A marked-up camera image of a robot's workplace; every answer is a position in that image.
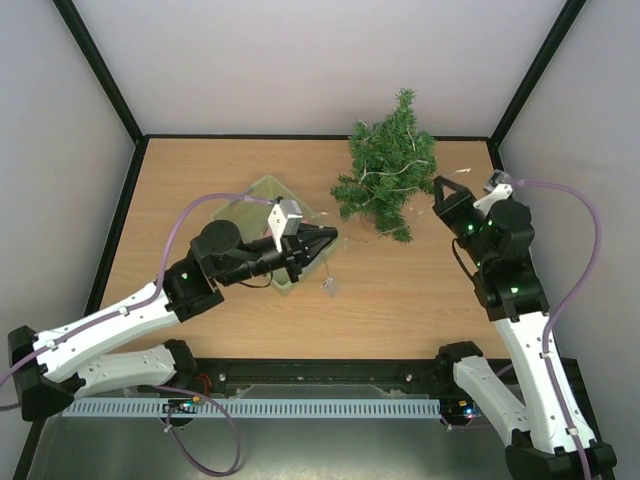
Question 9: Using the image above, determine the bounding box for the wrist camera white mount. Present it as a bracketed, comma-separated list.
[473, 169, 513, 216]
[267, 199, 303, 253]

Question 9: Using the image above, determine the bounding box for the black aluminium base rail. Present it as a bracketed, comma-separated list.
[47, 355, 584, 396]

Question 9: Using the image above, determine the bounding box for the clear light battery box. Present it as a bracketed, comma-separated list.
[321, 276, 340, 298]

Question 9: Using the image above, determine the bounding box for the light blue slotted cable duct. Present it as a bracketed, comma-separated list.
[62, 397, 441, 419]

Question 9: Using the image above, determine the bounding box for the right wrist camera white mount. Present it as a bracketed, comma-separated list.
[473, 169, 513, 216]

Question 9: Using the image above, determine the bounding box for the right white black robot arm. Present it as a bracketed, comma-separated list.
[433, 170, 617, 479]

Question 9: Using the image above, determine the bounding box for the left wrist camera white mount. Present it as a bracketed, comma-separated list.
[267, 199, 303, 253]

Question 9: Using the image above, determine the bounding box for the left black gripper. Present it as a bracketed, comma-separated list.
[218, 224, 337, 288]

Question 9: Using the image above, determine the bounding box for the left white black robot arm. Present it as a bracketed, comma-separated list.
[7, 220, 338, 422]

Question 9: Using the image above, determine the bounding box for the small green christmas tree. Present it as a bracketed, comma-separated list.
[330, 88, 437, 243]

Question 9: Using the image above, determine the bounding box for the fairy light string wire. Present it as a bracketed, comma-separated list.
[319, 119, 474, 300]

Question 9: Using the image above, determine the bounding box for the light green plastic basket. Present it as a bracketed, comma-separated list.
[212, 174, 342, 297]

